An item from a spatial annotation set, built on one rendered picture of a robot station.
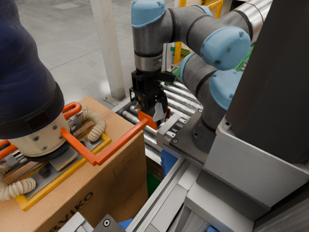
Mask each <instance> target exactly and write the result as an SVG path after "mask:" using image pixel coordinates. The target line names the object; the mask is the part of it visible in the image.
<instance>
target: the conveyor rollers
mask: <svg viewBox="0 0 309 232"><path fill-rule="evenodd" d="M246 64H247V62H245V63H244V64H243V65H242V67H241V68H240V69H239V70H238V72H239V71H240V72H243V71H244V69H245V67H246ZM169 84H170V85H169ZM169 84H168V85H167V86H165V85H164V82H162V83H161V85H162V86H163V88H165V89H168V90H170V91H172V92H174V93H177V94H179V95H182V96H184V97H186V98H188V99H190V100H188V99H186V98H184V97H181V96H179V95H177V94H174V93H172V92H170V91H168V90H165V89H164V92H165V93H166V96H168V97H170V98H172V99H175V100H177V101H179V102H181V103H183V104H186V105H188V106H190V107H192V108H194V109H198V108H200V109H203V106H202V105H200V104H197V103H200V102H199V101H198V100H197V99H196V97H195V96H194V95H193V94H190V93H191V92H190V91H189V90H188V89H187V88H186V87H185V85H183V82H182V81H181V79H180V76H178V77H177V78H176V79H175V81H174V82H171V83H169ZM171 85H173V86H171ZM174 86H175V87H174ZM176 87H177V88H176ZM179 88H180V89H179ZM181 89H182V90H181ZM183 90H185V91H183ZM186 91H187V92H186ZM188 92H189V93H188ZM170 98H167V100H168V104H169V105H171V106H174V107H176V108H178V109H180V110H182V111H184V112H186V113H188V114H190V115H193V114H194V113H195V112H196V111H195V110H194V109H191V108H189V107H187V106H185V105H183V104H181V103H178V102H176V101H174V100H172V99H170ZM191 100H193V101H195V102H197V103H195V102H193V101H191ZM134 107H135V106H133V105H131V106H130V110H131V111H133V112H134V113H136V114H138V112H137V110H140V109H139V108H138V109H136V110H134ZM168 107H169V108H170V109H171V111H170V113H171V114H174V113H176V114H178V115H180V116H181V119H183V120H185V121H188V120H189V118H190V116H188V115H186V114H184V113H182V112H180V111H178V110H176V109H174V108H172V107H170V106H168ZM122 116H124V117H125V118H127V119H128V120H130V121H132V122H133V123H135V124H137V123H139V122H140V121H139V119H138V118H137V117H136V116H134V115H132V114H130V113H129V112H127V111H124V112H123V113H122ZM144 129H145V130H147V131H149V132H150V133H152V134H153V135H155V136H157V130H156V131H155V130H154V129H152V128H151V127H149V126H146V127H144ZM144 141H145V142H146V143H148V144H149V145H151V146H152V147H154V148H156V149H157V150H159V151H160V152H161V151H162V150H163V148H161V147H160V146H158V145H157V144H156V143H157V141H156V140H155V139H153V138H151V137H150V136H148V135H147V134H145V133H144ZM145 150H146V151H148V152H149V153H151V154H152V155H154V156H155V157H157V158H158V159H160V160H161V158H160V156H158V155H157V154H155V153H154V152H152V151H151V150H149V149H148V148H146V147H145Z"/></svg>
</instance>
